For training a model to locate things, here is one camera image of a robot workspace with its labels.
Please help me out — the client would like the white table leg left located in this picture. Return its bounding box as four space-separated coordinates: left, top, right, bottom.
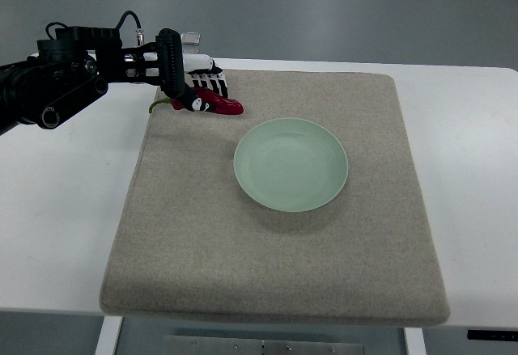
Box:
94 316 123 355

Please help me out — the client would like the beige felt mat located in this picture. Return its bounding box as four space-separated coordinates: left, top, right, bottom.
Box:
100 70 450 327

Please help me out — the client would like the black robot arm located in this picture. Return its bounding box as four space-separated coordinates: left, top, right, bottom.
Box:
1 23 196 133

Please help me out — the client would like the white table leg right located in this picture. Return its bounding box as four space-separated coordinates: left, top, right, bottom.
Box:
403 328 427 355

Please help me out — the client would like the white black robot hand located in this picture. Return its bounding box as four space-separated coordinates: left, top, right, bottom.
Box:
185 53 230 99

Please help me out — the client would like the metal base plate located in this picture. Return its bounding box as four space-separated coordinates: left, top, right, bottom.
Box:
163 335 365 355

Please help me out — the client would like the black table control panel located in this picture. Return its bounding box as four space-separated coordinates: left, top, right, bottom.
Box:
467 330 518 342

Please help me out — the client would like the clear floor socket cover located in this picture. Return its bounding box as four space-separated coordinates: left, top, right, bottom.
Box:
180 32 201 46

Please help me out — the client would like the white table leg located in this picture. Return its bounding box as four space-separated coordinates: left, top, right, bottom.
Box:
403 328 427 355
94 316 123 355

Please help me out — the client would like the red chili pepper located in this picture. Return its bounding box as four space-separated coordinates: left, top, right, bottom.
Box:
148 87 244 116

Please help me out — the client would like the light green plate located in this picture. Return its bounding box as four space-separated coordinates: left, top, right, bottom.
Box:
233 118 349 213

